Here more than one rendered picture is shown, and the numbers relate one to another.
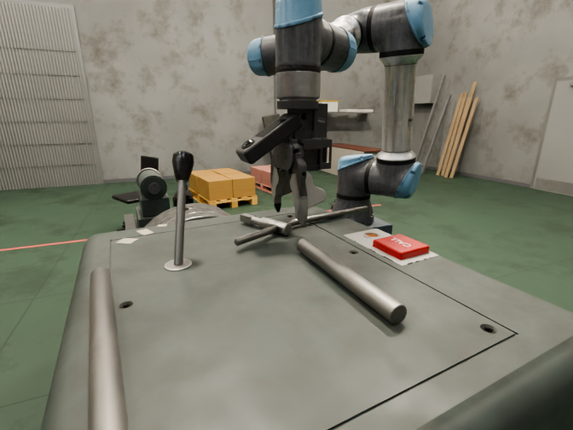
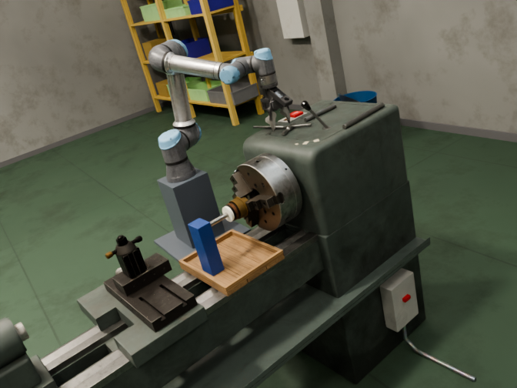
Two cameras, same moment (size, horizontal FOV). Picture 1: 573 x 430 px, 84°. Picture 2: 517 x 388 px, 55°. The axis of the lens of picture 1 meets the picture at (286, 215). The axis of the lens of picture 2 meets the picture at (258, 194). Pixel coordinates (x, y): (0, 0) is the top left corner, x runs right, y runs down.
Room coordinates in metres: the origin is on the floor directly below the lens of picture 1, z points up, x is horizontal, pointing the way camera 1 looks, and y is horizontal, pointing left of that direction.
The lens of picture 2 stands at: (1.00, 2.20, 1.96)
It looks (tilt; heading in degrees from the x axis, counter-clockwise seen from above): 24 degrees down; 264
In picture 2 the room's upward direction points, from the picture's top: 15 degrees counter-clockwise
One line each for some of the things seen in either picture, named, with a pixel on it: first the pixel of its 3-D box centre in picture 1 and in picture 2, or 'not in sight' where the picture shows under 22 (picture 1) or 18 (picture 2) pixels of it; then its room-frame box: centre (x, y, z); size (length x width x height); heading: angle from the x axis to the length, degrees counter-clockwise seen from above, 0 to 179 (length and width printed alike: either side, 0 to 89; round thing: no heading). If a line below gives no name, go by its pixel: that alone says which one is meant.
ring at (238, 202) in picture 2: not in sight; (238, 208); (0.89, 0.30, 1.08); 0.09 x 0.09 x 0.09; 27
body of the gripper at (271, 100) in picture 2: (300, 137); (271, 96); (0.58, -0.03, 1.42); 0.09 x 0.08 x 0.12; 117
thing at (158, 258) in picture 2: not in sight; (142, 273); (1.33, 0.43, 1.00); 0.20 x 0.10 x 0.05; 27
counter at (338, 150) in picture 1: (351, 160); not in sight; (8.25, -1.66, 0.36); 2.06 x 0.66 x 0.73; 22
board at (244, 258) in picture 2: not in sight; (230, 259); (0.98, 0.35, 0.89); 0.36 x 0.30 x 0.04; 117
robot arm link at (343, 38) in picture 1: (321, 49); (243, 66); (0.67, -0.07, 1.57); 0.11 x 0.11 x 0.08; 53
